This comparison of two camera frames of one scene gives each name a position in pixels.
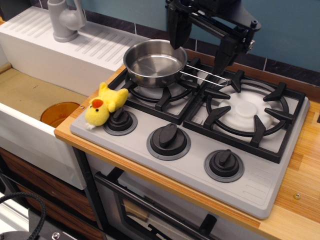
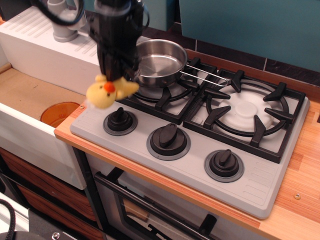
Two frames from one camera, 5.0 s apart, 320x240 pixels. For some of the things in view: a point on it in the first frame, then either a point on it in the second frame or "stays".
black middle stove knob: (168, 143) stays
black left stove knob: (120, 122) stays
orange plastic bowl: (55, 114) stays
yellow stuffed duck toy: (99, 109) -> (102, 94)
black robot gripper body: (223, 17) -> (117, 26)
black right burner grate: (258, 116) stays
